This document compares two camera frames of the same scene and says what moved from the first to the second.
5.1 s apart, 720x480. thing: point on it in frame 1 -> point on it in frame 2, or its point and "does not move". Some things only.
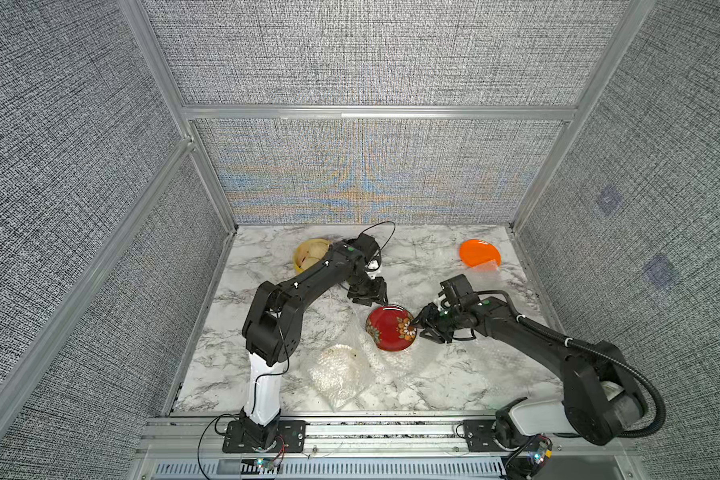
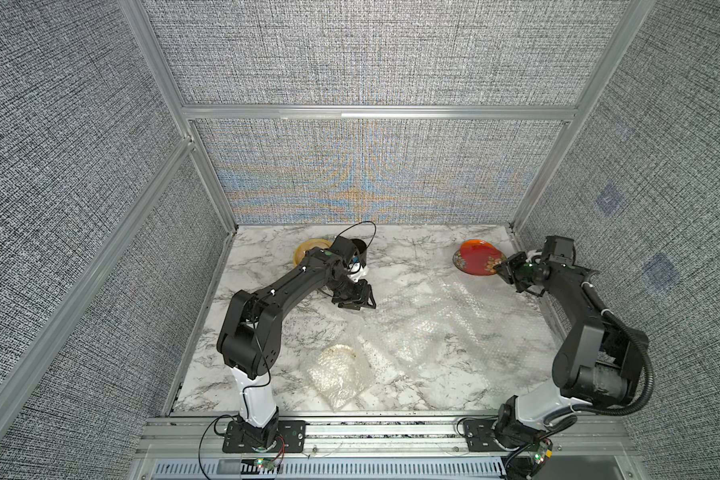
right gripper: [425, 316] -> [507, 267]
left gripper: [377, 295] -> [360, 298]
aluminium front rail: [178, 438] does not move
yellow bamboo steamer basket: [309, 253] does not move
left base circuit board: [265, 464] does not move
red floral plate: [389, 327] -> [477, 257]
